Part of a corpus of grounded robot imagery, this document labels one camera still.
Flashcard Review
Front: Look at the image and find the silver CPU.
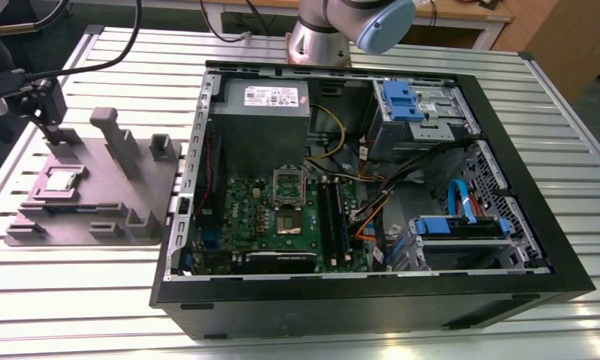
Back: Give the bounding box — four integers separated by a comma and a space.
43, 169, 79, 191

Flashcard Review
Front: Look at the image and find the grey parts rack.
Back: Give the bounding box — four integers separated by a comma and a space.
3, 106, 187, 248

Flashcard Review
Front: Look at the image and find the green RAM stick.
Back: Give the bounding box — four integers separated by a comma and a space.
41, 204, 103, 217

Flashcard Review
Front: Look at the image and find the grey power supply unit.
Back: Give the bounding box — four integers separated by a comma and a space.
208, 77, 315, 170

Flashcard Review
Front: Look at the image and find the green motherboard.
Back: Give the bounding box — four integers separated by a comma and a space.
185, 164, 378, 277

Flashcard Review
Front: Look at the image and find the metal socket cover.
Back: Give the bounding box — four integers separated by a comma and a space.
272, 166, 311, 210

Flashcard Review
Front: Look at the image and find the black graphics card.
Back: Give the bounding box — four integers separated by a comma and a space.
229, 250, 319, 275

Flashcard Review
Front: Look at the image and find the black RAM slot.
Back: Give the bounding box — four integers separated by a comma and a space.
315, 178, 335, 263

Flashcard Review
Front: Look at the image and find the black RAM stick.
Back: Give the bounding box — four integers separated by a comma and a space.
330, 178, 355, 262

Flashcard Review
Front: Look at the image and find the blue plastic drive latch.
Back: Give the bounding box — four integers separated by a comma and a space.
382, 79, 427, 123

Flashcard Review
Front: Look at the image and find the grey metal drive cage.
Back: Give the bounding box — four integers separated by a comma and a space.
367, 78, 483, 163

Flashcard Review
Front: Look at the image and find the black PC case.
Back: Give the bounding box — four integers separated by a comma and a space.
148, 59, 598, 341

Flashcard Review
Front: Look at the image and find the hard disk in blue carrier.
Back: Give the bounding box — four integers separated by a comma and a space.
412, 215, 512, 241

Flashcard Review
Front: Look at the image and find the grey metal disk bay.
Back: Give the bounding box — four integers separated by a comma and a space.
407, 213, 550, 272

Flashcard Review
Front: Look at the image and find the wooden cabinet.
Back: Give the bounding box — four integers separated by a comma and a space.
494, 0, 600, 102

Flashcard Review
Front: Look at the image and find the black camera cable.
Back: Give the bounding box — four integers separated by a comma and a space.
21, 0, 144, 82

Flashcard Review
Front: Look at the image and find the yellow wire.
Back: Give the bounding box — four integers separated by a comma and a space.
304, 103, 347, 162

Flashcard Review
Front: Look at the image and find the orange wire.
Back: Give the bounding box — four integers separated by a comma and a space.
354, 204, 391, 242

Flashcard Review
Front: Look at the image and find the black cable bundle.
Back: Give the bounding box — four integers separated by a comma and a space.
350, 136, 482, 222

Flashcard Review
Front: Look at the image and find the blue data wire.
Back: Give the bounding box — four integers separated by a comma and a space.
446, 178, 483, 226

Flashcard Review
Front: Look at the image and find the red data wire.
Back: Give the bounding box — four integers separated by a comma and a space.
467, 190, 487, 222

